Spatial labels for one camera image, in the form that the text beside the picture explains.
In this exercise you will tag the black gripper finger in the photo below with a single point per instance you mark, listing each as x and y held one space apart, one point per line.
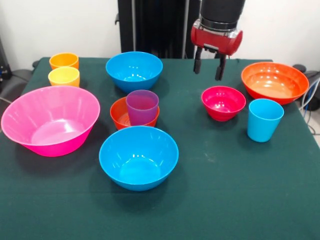
220 68
198 62

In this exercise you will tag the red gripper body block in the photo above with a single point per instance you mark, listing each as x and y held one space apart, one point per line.
215 41

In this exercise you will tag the small magenta bowl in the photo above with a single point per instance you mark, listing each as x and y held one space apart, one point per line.
223 112

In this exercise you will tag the large red-orange bowl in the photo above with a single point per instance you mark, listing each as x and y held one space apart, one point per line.
275 90

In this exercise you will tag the purple cup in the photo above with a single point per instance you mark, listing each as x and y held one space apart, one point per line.
142 112

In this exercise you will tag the small orange bowl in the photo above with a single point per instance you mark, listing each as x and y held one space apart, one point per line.
117 117

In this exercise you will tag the blue bowl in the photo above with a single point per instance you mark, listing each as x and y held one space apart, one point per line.
138 180
133 82

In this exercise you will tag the blue cup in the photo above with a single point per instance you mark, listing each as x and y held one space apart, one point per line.
262 130

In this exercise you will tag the black grey stand base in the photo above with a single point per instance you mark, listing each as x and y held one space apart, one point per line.
15 82
313 105

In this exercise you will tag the dark green table cloth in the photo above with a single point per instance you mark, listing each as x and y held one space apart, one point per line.
225 187

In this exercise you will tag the orange cup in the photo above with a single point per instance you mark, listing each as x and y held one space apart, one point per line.
63 62

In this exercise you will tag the yellow cup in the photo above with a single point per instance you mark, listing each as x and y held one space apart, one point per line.
63 80

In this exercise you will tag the large pink bowl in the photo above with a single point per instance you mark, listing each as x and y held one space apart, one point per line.
50 145

